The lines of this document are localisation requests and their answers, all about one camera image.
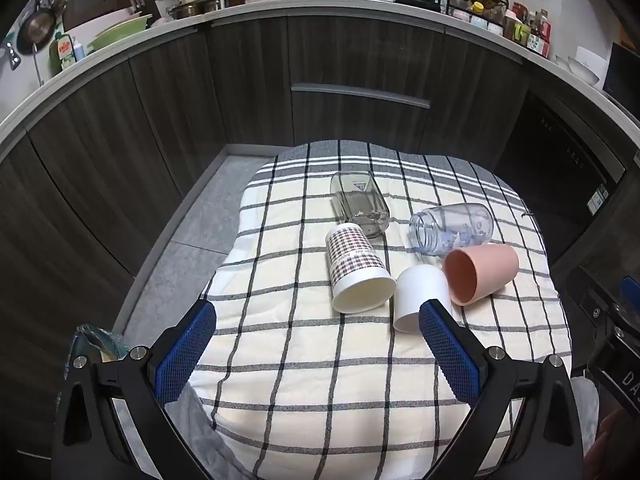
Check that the green dish soap bottle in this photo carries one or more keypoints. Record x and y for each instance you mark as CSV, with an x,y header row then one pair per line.
x,y
62,55

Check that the black screen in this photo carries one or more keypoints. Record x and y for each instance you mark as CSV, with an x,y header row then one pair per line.
x,y
622,77

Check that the pink cup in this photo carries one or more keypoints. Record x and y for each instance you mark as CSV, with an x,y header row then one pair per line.
x,y
487,267

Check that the white cup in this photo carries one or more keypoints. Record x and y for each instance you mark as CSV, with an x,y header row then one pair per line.
x,y
417,295

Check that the black and white checked cloth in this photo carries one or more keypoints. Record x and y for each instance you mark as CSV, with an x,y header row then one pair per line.
x,y
300,360

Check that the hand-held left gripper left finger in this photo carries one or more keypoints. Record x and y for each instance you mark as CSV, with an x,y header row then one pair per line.
x,y
182,355

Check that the green plastic bag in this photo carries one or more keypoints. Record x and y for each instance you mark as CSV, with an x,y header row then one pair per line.
x,y
95,340

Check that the group of condiment bottles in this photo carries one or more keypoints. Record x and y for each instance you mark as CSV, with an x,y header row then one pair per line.
x,y
530,30

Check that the grey cloth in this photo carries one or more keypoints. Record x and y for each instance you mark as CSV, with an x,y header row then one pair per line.
x,y
585,410

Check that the dark wood kitchen cabinets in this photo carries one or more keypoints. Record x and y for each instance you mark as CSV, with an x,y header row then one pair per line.
x,y
240,75

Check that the black dishwasher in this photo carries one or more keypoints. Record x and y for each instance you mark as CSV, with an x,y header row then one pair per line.
x,y
555,160

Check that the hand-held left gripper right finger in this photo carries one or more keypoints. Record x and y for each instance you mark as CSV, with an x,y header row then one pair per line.
x,y
450,355

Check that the green tray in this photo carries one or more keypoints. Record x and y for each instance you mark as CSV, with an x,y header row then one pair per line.
x,y
120,32

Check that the knife set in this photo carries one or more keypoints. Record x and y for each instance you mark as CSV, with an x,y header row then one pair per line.
x,y
136,4

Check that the metal pot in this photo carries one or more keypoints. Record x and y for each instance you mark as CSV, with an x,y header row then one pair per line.
x,y
192,7

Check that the checked pattern paper cup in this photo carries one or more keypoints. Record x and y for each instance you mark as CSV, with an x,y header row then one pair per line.
x,y
352,260

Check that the stack of white bowls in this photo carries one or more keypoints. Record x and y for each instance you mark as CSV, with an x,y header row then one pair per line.
x,y
582,65

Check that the smoky clear square cup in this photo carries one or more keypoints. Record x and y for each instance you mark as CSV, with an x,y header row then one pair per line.
x,y
357,200

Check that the clear blue-tinted glass jar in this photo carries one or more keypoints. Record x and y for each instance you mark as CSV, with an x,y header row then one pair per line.
x,y
457,225

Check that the hanging frying pan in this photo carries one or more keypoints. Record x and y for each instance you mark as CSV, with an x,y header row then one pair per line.
x,y
34,32

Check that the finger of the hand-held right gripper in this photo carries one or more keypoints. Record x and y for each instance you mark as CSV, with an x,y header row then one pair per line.
x,y
592,297
632,292

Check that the white kitchen countertop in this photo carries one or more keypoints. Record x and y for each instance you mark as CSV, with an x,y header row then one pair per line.
x,y
300,7

